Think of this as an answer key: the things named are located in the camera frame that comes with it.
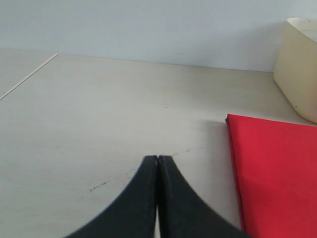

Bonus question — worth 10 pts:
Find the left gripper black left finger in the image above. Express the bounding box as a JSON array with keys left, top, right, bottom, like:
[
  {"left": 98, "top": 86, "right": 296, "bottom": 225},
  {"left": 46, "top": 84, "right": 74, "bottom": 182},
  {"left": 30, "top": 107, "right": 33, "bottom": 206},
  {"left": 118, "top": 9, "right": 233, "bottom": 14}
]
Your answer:
[{"left": 68, "top": 155, "right": 158, "bottom": 238}]

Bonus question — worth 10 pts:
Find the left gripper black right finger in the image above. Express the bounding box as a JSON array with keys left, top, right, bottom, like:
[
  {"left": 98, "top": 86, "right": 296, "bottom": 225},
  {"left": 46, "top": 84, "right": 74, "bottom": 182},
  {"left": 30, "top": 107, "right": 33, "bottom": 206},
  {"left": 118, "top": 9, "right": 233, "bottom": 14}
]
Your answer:
[{"left": 158, "top": 156, "right": 249, "bottom": 238}]

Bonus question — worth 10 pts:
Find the red tablecloth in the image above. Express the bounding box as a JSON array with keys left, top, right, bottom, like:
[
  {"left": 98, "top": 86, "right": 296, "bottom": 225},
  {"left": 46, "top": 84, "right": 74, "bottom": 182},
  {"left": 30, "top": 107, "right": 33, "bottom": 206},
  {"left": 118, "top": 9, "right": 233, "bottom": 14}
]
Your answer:
[{"left": 226, "top": 114, "right": 317, "bottom": 238}]

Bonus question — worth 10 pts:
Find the cream plastic bin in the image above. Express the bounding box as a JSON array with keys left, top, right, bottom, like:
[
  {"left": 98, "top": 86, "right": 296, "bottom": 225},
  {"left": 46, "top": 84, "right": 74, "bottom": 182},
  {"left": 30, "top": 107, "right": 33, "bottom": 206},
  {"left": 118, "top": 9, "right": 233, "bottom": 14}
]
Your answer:
[{"left": 273, "top": 18, "right": 317, "bottom": 123}]

